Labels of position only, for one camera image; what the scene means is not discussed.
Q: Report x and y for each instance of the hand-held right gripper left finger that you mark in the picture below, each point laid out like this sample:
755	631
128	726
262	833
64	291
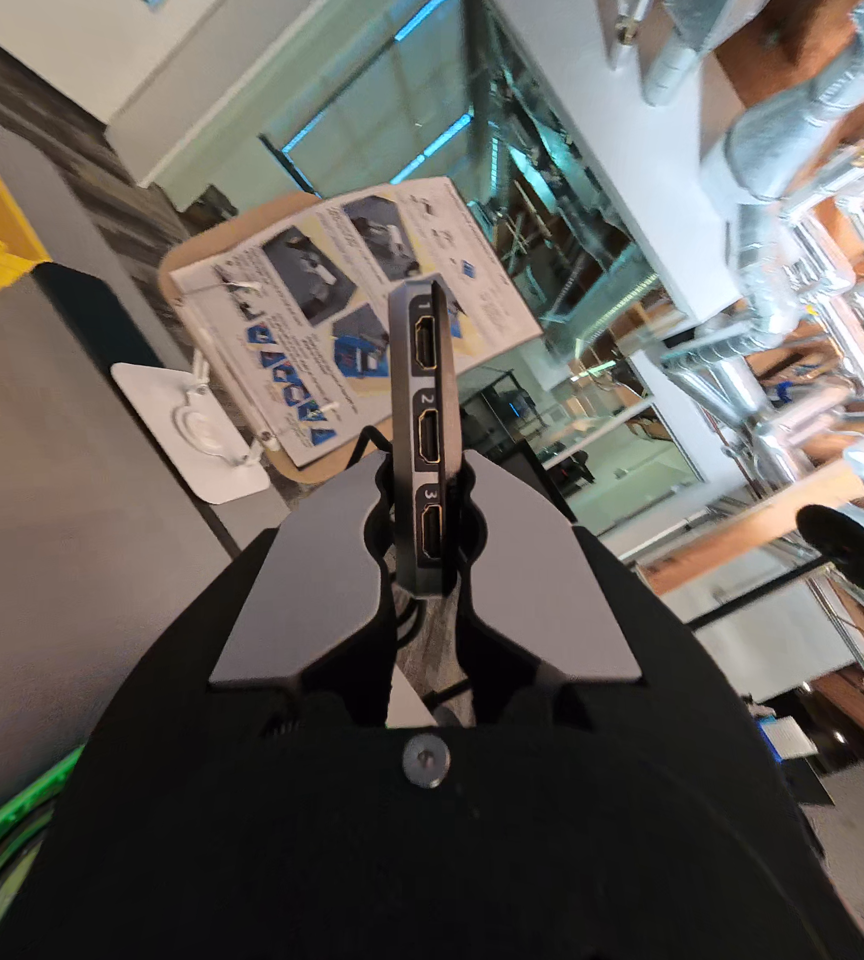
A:
304	600

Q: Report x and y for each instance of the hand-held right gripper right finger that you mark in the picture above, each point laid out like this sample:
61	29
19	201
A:
552	593

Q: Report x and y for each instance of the dark grey usb hub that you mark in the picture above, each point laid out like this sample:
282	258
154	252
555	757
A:
432	405

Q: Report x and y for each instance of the black shelving unit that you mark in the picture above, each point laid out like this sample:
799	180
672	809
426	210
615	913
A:
597	450

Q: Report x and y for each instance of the white stand base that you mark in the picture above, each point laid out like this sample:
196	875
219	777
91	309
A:
177	428

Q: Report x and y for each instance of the instruction sheet on wooden board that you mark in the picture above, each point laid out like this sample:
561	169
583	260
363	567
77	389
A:
327	300

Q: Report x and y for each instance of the black sign stand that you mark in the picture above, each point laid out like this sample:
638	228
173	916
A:
852	548

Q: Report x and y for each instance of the dark flat mat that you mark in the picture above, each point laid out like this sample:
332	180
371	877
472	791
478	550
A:
117	338

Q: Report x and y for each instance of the silver ventilation ducts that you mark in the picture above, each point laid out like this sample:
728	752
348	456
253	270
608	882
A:
792	180

